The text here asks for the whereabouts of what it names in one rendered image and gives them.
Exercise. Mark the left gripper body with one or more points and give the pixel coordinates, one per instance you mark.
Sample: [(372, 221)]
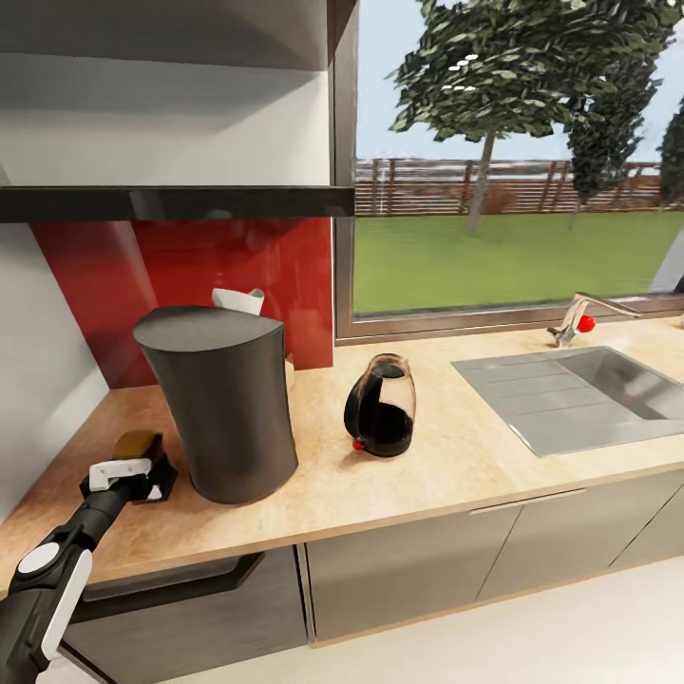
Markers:
[(112, 501)]

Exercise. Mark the drop in sink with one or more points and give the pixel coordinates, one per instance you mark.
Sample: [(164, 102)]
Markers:
[(572, 400)]

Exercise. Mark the bottle of coffee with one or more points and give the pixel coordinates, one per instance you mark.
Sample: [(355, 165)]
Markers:
[(146, 444)]

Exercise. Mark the dishwasher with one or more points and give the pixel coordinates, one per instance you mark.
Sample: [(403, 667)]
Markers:
[(161, 625)]

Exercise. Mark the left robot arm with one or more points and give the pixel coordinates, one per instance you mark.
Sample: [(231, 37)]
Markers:
[(50, 579)]

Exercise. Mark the electric kettle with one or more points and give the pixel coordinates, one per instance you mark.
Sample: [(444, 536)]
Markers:
[(380, 410)]

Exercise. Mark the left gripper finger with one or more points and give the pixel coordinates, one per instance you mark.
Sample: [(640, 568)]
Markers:
[(154, 476)]

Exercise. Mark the paper coffee filter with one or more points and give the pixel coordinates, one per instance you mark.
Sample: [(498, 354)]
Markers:
[(249, 303)]

